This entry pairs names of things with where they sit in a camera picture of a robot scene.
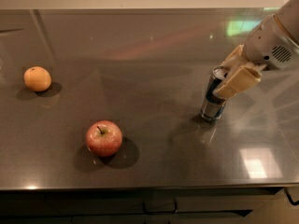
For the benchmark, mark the black drawer handle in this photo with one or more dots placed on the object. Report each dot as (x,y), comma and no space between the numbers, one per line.
(160,206)

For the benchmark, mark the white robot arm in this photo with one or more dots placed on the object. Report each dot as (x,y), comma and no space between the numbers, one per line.
(289,13)

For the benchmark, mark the black cabinet handle right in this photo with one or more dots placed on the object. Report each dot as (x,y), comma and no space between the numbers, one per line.
(289,198)

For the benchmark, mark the red apple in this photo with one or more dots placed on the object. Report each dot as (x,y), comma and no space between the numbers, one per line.
(103,138)

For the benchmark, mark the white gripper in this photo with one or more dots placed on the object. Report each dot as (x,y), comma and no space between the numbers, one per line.
(267,47)

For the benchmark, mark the orange fruit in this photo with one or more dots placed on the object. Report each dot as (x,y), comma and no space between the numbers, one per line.
(37,78)

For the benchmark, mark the blue silver redbull can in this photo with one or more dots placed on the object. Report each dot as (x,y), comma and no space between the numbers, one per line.
(212,105)

